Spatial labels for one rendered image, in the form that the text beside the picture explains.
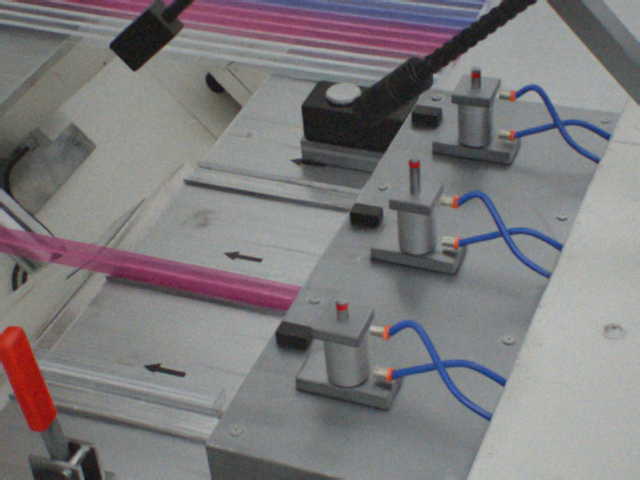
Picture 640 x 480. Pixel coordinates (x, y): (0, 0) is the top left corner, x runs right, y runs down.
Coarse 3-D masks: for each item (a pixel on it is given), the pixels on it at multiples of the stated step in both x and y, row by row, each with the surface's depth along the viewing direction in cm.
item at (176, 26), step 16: (160, 0) 80; (144, 16) 79; (160, 16) 79; (128, 32) 80; (144, 32) 80; (160, 32) 79; (176, 32) 79; (112, 48) 82; (128, 48) 81; (144, 48) 81; (160, 48) 80; (128, 64) 82; (144, 64) 82
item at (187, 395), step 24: (48, 360) 77; (72, 360) 77; (96, 360) 76; (72, 384) 76; (96, 384) 76; (120, 384) 75; (144, 384) 75; (168, 384) 74; (192, 384) 74; (192, 408) 74; (216, 408) 73
